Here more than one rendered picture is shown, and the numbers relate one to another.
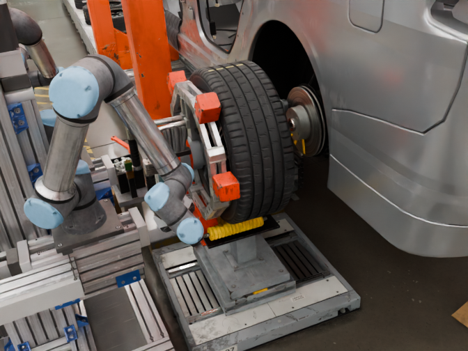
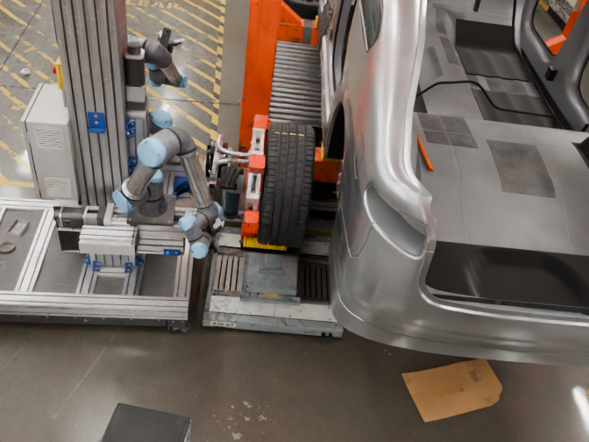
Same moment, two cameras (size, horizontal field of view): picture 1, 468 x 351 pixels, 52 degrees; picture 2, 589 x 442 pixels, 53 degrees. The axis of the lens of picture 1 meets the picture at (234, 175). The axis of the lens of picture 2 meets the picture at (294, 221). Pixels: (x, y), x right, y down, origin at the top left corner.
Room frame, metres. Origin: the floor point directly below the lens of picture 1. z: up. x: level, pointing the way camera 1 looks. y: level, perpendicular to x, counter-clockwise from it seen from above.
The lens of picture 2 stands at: (-0.56, -0.65, 2.84)
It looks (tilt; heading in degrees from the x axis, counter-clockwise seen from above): 42 degrees down; 13
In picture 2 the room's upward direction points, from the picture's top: 10 degrees clockwise
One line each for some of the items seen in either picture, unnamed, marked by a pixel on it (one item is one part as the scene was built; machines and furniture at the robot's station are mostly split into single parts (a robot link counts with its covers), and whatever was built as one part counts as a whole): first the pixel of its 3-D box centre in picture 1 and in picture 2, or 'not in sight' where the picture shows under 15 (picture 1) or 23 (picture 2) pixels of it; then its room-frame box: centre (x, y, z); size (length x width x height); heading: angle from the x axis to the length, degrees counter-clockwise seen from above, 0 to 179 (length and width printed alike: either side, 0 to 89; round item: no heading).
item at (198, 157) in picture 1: (180, 155); (240, 180); (1.75, 0.21, 0.85); 0.21 x 0.14 x 0.14; 109
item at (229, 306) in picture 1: (241, 265); (271, 268); (1.88, 0.00, 0.13); 0.50 x 0.36 x 0.10; 19
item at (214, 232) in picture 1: (235, 226); (265, 243); (1.70, 0.01, 0.51); 0.29 x 0.06 x 0.06; 109
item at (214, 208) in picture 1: (197, 152); (253, 181); (1.78, 0.14, 0.85); 0.54 x 0.07 x 0.54; 19
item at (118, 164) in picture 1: (126, 172); (216, 160); (2.26, 0.57, 0.51); 0.20 x 0.14 x 0.13; 25
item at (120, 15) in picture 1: (115, 21); not in sight; (6.73, 1.44, 0.39); 0.66 x 0.66 x 0.24
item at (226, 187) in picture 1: (225, 186); (251, 221); (1.48, 0.03, 0.85); 0.09 x 0.08 x 0.07; 19
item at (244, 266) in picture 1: (242, 241); (274, 253); (1.83, -0.02, 0.32); 0.40 x 0.30 x 0.28; 19
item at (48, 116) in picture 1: (51, 127); (160, 124); (1.83, 0.73, 0.98); 0.13 x 0.12 x 0.14; 99
